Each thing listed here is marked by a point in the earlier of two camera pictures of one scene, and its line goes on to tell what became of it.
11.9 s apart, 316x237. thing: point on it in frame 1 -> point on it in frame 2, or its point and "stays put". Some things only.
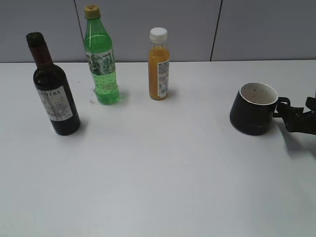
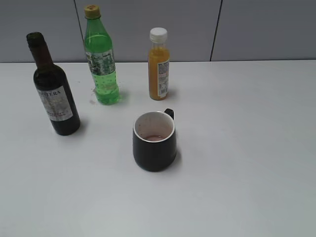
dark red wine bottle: [53, 84] stays put
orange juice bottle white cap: [159, 60] stays put
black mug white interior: [254, 107] -> [154, 139]
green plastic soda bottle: [98, 45] stays put
